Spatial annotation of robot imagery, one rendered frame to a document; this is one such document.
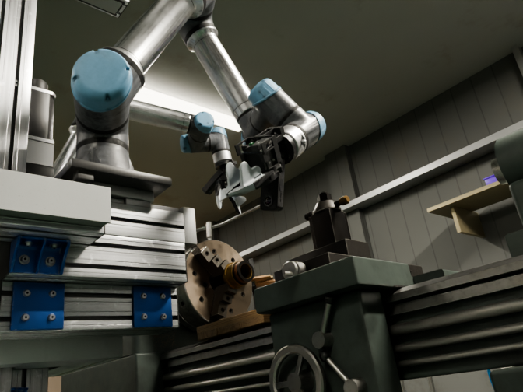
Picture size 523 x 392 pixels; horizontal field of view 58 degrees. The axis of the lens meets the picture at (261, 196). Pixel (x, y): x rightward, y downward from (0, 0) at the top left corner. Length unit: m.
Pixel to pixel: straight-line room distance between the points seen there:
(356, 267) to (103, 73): 0.64
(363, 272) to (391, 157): 4.11
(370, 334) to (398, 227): 3.90
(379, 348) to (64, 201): 0.66
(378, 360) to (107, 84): 0.77
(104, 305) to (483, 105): 4.12
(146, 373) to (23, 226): 0.94
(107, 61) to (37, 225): 0.37
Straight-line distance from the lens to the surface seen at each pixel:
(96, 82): 1.02
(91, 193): 0.88
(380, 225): 4.99
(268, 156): 0.96
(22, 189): 0.85
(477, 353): 1.01
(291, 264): 1.11
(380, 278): 1.03
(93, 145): 1.11
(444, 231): 4.62
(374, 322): 1.03
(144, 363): 1.69
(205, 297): 1.68
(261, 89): 1.12
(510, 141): 1.13
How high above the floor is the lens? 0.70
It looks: 22 degrees up
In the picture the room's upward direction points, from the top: 8 degrees counter-clockwise
